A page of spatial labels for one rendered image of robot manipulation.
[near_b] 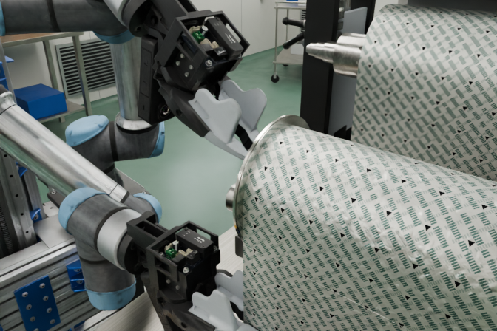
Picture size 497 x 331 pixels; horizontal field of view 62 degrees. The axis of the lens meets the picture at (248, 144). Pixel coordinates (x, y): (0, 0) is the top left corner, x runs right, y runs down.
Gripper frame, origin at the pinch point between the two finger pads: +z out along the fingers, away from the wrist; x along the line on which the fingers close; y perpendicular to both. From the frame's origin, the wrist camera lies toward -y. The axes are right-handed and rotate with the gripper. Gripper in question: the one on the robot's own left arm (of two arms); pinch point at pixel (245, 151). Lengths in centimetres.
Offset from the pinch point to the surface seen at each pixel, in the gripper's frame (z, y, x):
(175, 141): -88, -237, 181
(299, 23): -14.5, 0.2, 28.5
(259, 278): 11.5, -3.3, -6.2
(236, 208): 4.7, 1.4, -7.2
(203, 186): -34, -193, 142
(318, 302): 16.1, 1.6, -6.2
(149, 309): 7.5, -42.2, -0.9
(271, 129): 0.7, 6.3, -1.7
